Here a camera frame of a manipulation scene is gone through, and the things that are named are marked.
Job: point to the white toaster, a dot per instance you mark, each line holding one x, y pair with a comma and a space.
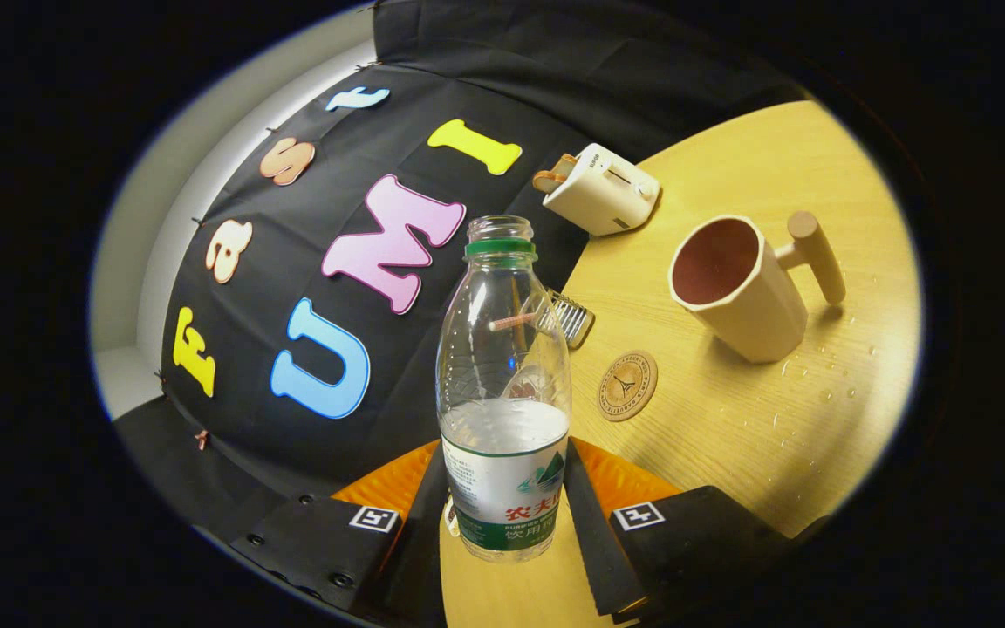
598, 192

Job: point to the black backdrop cloth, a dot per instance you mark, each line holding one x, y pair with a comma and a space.
468, 70

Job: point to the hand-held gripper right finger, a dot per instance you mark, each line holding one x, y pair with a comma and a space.
590, 541

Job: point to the round wooden coaster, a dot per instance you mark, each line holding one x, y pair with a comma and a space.
627, 386

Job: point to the metal slotted spatula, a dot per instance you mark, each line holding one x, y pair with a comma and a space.
574, 321

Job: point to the wooden table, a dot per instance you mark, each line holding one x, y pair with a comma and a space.
729, 436

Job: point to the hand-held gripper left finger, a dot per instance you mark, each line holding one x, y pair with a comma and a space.
415, 567

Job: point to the clear plastic juice bottle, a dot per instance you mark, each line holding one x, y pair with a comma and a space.
502, 488

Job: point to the toast slice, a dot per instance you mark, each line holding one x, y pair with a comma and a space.
562, 166
546, 181

